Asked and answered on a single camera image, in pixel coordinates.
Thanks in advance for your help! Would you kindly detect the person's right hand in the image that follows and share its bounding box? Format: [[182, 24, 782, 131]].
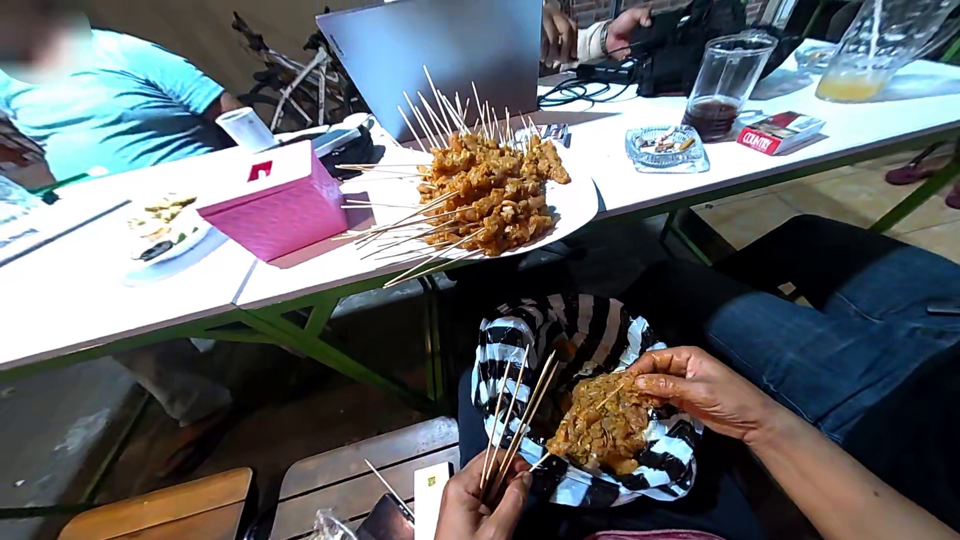
[[626, 345, 783, 445]]

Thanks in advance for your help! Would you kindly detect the person's left hand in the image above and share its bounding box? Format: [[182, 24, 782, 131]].
[[435, 447, 534, 540]]

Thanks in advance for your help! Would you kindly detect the single bamboo skewer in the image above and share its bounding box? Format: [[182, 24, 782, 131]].
[[528, 384, 627, 474]]

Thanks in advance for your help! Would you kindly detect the bundle of bare bamboo sticks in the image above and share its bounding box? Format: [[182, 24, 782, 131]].
[[480, 345, 560, 502]]

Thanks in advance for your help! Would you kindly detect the person's right forearm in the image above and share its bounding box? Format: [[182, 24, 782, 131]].
[[747, 408, 960, 540]]

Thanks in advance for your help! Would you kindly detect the white box with yellow label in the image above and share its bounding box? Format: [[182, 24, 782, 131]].
[[413, 462, 453, 540]]

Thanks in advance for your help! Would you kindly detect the pile of marinated raw meat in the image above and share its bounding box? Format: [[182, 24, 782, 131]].
[[547, 372, 660, 475]]

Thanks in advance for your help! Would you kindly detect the thin stick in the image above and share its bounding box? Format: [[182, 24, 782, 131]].
[[364, 459, 416, 524]]

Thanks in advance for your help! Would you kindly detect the dark smartphone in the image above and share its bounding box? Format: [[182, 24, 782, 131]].
[[355, 492, 416, 540]]

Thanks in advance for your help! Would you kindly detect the black white striped plastic bag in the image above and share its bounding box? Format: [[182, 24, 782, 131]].
[[471, 293, 705, 509]]

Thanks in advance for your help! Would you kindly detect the wooden slatted bench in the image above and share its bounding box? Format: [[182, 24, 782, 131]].
[[268, 416, 462, 540]]

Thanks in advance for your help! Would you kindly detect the clear plastic wrapper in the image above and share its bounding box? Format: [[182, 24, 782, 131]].
[[306, 508, 360, 540]]

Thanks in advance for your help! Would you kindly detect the white table with green legs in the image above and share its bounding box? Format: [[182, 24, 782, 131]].
[[0, 142, 301, 376], [232, 56, 960, 414]]

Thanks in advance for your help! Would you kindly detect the large white plate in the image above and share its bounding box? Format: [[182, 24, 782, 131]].
[[427, 135, 600, 260]]

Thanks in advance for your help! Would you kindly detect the glass ashtray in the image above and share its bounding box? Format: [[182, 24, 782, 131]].
[[624, 124, 711, 174]]

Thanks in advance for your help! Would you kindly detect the pile of meat skewers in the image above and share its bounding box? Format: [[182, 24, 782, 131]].
[[332, 65, 573, 290]]

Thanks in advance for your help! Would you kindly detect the small printed pack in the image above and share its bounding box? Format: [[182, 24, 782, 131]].
[[517, 123, 573, 150]]

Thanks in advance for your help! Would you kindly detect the red white cigarette pack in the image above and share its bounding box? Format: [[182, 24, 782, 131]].
[[736, 111, 826, 157]]

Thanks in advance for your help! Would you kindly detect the glass mug with dark drink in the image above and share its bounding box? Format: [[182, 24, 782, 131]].
[[681, 31, 779, 144]]

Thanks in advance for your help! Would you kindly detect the wooden stool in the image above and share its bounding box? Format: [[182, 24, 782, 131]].
[[57, 467, 258, 540]]

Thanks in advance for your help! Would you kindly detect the pink tissue box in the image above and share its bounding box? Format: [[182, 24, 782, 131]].
[[196, 140, 349, 263]]

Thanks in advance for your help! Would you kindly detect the black pouch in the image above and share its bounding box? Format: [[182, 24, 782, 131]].
[[321, 123, 376, 181]]

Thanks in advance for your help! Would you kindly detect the glass with orange drink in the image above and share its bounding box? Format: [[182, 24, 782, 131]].
[[815, 0, 960, 105]]

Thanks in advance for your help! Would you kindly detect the small glass dish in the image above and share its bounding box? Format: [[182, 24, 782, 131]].
[[795, 41, 840, 75]]

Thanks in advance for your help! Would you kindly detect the grey flat device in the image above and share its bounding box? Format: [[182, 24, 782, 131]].
[[309, 126, 363, 159]]

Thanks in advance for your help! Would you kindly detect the small white plate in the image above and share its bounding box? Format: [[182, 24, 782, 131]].
[[123, 206, 229, 288]]

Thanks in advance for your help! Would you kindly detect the silver laptop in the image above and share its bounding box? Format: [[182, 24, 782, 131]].
[[315, 0, 544, 144]]

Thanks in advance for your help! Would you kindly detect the sliced food with dark sauce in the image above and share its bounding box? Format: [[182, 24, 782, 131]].
[[127, 194, 199, 262]]

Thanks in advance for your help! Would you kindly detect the white cup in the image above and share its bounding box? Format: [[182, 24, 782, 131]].
[[215, 107, 279, 153]]

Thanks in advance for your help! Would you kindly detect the black cable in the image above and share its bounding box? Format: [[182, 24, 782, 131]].
[[537, 60, 639, 109]]

